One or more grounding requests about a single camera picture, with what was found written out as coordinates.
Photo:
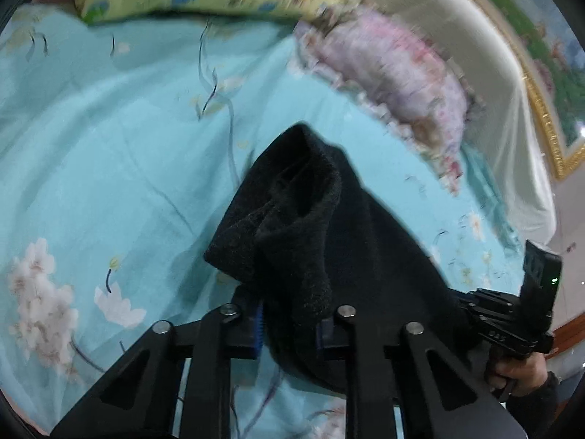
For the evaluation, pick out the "person's right hand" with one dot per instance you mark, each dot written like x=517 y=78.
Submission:
x=518 y=372

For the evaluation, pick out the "cream padded headboard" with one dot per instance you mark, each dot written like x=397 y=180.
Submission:
x=480 y=100

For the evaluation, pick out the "gold framed wall picture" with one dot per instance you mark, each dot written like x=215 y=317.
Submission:
x=544 y=64

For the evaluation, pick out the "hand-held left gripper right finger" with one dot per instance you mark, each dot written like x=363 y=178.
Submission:
x=321 y=336

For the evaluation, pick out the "person's right forearm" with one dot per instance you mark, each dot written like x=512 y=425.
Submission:
x=534 y=409

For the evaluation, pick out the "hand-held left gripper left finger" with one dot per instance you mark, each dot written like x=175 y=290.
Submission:
x=258 y=324

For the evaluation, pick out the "black pants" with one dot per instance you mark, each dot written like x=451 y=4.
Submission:
x=320 y=256

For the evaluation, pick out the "light blue floral bed sheet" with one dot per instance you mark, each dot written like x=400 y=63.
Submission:
x=137 y=169

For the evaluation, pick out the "pink floral ruffled pillow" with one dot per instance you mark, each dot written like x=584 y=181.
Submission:
x=393 y=87

